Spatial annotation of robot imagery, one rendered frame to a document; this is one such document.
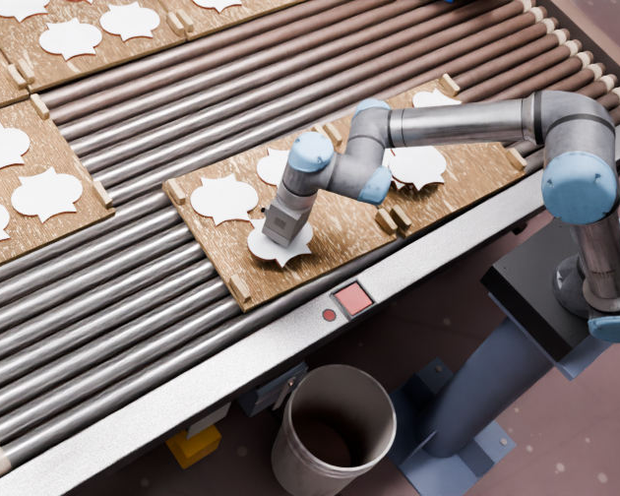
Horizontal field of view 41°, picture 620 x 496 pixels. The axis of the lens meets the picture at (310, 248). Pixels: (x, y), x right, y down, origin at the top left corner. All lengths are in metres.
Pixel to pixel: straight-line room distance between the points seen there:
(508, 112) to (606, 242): 0.29
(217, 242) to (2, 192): 0.45
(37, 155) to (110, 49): 0.36
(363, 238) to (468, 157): 0.40
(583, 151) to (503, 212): 0.68
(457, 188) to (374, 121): 0.49
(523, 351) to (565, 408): 0.92
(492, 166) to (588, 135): 0.70
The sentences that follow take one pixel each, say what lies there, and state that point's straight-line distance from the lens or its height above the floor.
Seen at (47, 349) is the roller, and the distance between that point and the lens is 1.67.
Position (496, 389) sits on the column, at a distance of 2.30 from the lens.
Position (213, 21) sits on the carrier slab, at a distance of 2.22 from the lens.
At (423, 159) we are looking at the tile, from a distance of 2.00.
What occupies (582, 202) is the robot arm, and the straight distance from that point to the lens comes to 1.45.
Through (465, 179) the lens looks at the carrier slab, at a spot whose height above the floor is 0.94.
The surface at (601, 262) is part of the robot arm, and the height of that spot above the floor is 1.28.
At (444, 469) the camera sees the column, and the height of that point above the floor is 0.01.
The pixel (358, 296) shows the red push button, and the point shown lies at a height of 0.93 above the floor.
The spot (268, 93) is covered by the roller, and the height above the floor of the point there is 0.92.
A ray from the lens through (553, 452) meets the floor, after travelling 2.95.
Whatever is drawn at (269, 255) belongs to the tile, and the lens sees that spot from 1.73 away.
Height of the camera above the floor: 2.43
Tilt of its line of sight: 55 degrees down
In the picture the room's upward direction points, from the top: 23 degrees clockwise
